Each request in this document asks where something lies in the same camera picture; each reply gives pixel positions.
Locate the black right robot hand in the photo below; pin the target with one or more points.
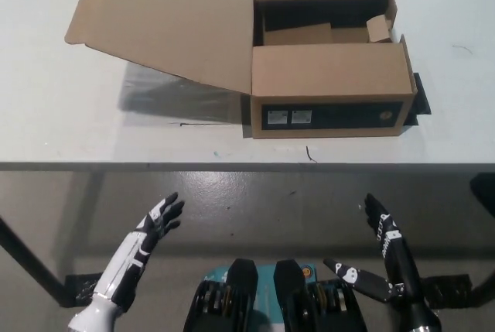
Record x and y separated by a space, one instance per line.
398 254

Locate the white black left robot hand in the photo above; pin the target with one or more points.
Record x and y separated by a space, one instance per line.
133 247

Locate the brown cardboard storage box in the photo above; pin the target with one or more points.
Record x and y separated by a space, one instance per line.
328 72

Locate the black teal robot torso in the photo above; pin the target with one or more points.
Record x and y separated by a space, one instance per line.
286 293

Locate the black floor tape patch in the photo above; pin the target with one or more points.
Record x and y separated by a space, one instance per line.
79 289
448 289

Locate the black metal table leg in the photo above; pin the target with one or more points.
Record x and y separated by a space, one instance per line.
35 262
485 189

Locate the clear plastic sheet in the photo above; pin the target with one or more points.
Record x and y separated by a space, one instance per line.
174 100

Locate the small folded cardboard insert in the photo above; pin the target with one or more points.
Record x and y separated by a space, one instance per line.
378 29

